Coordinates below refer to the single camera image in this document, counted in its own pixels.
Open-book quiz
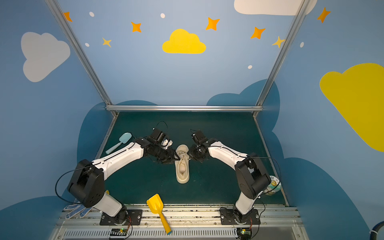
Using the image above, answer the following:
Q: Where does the white canvas sneaker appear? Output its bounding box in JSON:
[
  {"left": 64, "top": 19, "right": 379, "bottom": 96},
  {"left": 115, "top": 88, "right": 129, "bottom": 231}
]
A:
[{"left": 175, "top": 145, "right": 190, "bottom": 184}]

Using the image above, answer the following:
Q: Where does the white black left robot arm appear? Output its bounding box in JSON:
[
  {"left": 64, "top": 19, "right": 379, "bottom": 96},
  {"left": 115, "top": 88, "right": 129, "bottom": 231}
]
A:
[{"left": 67, "top": 138, "right": 180, "bottom": 225}]

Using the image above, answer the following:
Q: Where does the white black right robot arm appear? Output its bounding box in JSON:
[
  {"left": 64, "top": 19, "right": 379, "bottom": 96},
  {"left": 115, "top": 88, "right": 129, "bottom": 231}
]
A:
[{"left": 188, "top": 137, "right": 272, "bottom": 224}]

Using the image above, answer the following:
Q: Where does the light blue toy spatula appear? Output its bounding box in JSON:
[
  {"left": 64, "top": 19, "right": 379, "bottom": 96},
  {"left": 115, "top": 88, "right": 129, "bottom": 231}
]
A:
[{"left": 105, "top": 133, "right": 132, "bottom": 155}]

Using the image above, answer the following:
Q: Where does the yellow toy shovel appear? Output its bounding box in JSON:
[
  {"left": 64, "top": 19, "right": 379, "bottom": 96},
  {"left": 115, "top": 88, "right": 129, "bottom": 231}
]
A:
[{"left": 147, "top": 194, "right": 172, "bottom": 235}]

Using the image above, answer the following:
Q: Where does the back horizontal aluminium bar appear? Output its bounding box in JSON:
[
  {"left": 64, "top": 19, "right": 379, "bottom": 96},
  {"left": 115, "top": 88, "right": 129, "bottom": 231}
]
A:
[{"left": 106, "top": 105, "right": 263, "bottom": 112}]

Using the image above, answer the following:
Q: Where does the round tin can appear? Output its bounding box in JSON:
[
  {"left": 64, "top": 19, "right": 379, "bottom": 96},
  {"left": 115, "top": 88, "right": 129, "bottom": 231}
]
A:
[{"left": 264, "top": 176, "right": 282, "bottom": 196}]

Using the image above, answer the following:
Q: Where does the left green circuit board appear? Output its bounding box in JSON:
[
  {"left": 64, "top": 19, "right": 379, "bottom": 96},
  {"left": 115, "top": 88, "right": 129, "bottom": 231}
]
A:
[{"left": 109, "top": 228, "right": 128, "bottom": 240}]

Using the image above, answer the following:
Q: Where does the green circuit board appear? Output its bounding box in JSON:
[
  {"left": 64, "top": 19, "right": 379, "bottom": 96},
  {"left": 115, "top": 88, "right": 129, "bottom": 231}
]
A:
[
  {"left": 109, "top": 228, "right": 128, "bottom": 240},
  {"left": 236, "top": 228, "right": 253, "bottom": 240}
]

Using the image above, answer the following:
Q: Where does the right green circuit board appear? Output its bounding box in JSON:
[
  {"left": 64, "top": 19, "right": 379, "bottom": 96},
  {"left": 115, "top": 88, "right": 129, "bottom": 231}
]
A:
[{"left": 236, "top": 228, "right": 253, "bottom": 240}]

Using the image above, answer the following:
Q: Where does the blue dotted work glove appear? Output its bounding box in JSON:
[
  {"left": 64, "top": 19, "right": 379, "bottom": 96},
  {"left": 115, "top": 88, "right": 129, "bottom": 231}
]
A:
[{"left": 64, "top": 203, "right": 93, "bottom": 220}]

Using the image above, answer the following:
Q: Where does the left side aluminium floor rail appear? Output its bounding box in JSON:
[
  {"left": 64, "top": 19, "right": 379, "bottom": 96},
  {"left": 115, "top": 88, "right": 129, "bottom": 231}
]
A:
[{"left": 96, "top": 113, "right": 119, "bottom": 159}]

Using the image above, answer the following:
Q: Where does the aluminium floor rail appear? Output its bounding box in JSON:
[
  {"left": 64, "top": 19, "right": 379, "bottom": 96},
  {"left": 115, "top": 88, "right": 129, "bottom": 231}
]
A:
[
  {"left": 252, "top": 112, "right": 290, "bottom": 207},
  {"left": 96, "top": 113, "right": 119, "bottom": 159}
]

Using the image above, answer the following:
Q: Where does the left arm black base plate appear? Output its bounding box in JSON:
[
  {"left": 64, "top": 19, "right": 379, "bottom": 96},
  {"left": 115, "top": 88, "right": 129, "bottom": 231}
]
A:
[{"left": 100, "top": 209, "right": 143, "bottom": 226}]

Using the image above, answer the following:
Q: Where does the right side aluminium floor rail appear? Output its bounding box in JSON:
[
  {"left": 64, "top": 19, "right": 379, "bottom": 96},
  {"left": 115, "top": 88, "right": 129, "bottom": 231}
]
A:
[{"left": 252, "top": 112, "right": 290, "bottom": 207}]

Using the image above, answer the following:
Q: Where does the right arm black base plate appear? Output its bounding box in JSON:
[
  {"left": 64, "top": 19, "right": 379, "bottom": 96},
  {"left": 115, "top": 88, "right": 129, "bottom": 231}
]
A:
[{"left": 219, "top": 208, "right": 261, "bottom": 225}]

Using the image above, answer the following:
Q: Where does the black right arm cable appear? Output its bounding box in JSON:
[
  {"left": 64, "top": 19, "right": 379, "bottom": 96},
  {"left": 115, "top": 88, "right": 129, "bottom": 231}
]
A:
[{"left": 245, "top": 154, "right": 283, "bottom": 196}]

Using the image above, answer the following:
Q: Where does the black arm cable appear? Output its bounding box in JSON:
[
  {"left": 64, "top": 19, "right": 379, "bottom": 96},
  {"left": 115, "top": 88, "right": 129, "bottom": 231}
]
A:
[
  {"left": 245, "top": 154, "right": 283, "bottom": 196},
  {"left": 54, "top": 167, "right": 91, "bottom": 205}
]

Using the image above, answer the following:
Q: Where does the aluminium front rail platform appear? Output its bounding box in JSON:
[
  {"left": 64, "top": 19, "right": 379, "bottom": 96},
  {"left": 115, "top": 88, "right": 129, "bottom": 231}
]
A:
[{"left": 50, "top": 204, "right": 309, "bottom": 240}]

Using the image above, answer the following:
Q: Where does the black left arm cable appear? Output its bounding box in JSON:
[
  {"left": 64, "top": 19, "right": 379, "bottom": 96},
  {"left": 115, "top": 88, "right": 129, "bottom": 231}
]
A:
[{"left": 54, "top": 167, "right": 91, "bottom": 205}]

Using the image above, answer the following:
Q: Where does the left aluminium frame post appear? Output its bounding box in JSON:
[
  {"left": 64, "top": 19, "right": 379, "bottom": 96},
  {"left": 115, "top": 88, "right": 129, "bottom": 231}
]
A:
[{"left": 45, "top": 0, "right": 113, "bottom": 106}]

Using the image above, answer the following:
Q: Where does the aluminium frame post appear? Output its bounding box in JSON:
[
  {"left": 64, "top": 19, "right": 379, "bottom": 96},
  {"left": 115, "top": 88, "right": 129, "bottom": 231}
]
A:
[
  {"left": 255, "top": 0, "right": 311, "bottom": 112},
  {"left": 45, "top": 0, "right": 113, "bottom": 106}
]

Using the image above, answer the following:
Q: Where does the right aluminium frame post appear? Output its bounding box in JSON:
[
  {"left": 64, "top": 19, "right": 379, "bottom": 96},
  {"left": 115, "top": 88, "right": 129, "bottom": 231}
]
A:
[{"left": 255, "top": 0, "right": 311, "bottom": 112}]

